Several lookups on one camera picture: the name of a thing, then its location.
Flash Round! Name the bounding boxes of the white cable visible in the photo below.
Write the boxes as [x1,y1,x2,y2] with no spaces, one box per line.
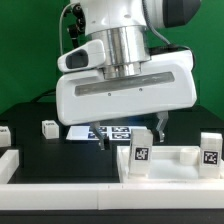
[58,2,81,58]

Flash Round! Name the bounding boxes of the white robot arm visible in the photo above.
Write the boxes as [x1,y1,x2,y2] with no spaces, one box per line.
[56,0,201,150]

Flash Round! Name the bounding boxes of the white fence bar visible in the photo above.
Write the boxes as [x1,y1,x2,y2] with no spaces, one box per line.
[0,182,224,210]
[0,150,19,184]

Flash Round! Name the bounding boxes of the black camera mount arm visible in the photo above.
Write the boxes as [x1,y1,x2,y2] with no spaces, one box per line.
[68,3,86,48]

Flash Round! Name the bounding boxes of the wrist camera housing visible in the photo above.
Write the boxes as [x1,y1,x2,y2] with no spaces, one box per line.
[57,39,106,73]

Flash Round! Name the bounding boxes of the white marker sheet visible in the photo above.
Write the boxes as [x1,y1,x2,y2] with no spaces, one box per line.
[66,126,145,141]

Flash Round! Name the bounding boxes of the white left fence bar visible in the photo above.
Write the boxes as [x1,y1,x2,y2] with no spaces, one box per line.
[0,150,19,184]

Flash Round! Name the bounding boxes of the black cable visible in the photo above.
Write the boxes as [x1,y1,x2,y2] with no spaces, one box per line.
[30,88,58,103]

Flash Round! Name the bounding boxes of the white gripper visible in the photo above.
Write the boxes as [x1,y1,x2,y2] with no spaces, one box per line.
[56,50,197,150]

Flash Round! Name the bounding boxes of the white front fence bar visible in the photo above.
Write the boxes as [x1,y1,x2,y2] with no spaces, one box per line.
[0,182,224,210]

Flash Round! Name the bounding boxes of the white square tabletop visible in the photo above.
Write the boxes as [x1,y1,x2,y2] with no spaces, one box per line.
[117,146,224,183]

